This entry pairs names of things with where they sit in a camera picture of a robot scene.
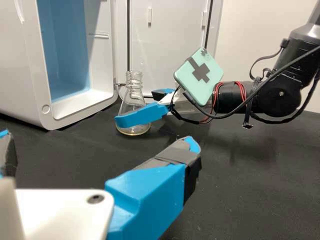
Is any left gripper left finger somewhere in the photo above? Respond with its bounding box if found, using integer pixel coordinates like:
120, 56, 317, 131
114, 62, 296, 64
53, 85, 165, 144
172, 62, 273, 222
0, 128, 18, 180

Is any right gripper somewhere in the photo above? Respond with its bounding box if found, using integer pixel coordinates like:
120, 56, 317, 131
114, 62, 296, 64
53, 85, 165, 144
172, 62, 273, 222
113, 87, 176, 129

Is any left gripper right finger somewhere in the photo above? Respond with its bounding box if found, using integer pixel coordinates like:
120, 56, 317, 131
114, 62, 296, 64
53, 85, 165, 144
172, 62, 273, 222
104, 135, 203, 240

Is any clear flask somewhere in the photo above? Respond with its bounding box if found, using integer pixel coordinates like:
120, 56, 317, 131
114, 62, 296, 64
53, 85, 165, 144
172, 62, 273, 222
115, 70, 152, 137

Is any white incubator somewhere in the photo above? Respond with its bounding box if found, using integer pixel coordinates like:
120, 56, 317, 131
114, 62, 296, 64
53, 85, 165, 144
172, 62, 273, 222
0, 0, 119, 131

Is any right wrist camera phone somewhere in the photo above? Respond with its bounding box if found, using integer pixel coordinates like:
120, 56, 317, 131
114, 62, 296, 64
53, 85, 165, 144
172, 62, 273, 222
172, 46, 225, 108

